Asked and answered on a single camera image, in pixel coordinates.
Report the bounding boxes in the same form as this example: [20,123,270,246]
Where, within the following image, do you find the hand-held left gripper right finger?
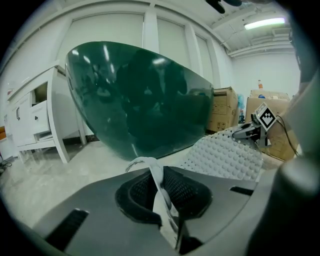
[162,165,259,251]

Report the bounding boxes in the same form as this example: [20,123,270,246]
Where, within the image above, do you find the wide grey roller blind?
[56,12,146,69]

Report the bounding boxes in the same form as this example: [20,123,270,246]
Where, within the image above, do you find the raised grey roller blind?
[194,34,210,79]

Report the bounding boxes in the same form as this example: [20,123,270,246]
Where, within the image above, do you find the green and white bathtub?
[64,40,215,161]

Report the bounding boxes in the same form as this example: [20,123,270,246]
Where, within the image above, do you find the ceiling tube light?
[243,17,286,31]

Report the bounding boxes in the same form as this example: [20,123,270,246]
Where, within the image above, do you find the white vanity cabinet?
[4,65,89,165]

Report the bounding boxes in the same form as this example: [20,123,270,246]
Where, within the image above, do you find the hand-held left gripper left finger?
[32,167,177,256]

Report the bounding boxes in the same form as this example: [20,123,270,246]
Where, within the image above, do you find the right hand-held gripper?
[231,101,277,148]

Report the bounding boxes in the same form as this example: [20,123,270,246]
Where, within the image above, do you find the grey perforated bath mat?
[125,124,265,232]

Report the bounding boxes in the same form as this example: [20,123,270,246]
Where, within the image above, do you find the right hand-held gripper cable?
[274,114,301,157]

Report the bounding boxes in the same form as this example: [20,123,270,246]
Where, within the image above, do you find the plain cardboard box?
[205,86,239,134]

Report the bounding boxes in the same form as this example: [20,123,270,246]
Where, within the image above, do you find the large taped cardboard box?
[244,89,300,161]

